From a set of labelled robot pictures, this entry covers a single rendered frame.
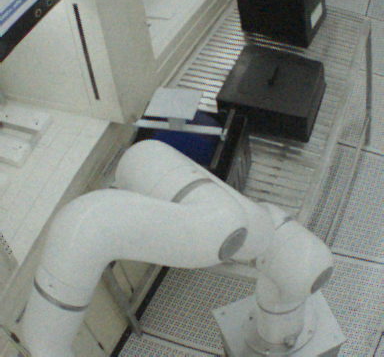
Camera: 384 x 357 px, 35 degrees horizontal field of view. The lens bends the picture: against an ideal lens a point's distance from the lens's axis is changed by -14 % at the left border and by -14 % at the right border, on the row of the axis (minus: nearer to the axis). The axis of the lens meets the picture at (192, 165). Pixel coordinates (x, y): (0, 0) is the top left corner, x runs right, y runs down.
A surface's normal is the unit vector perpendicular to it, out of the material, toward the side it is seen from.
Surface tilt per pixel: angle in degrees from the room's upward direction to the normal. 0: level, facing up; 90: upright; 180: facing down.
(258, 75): 0
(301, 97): 0
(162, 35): 0
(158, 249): 74
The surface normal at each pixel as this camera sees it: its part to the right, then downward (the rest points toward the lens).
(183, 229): 0.00, 0.22
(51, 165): -0.14, -0.67
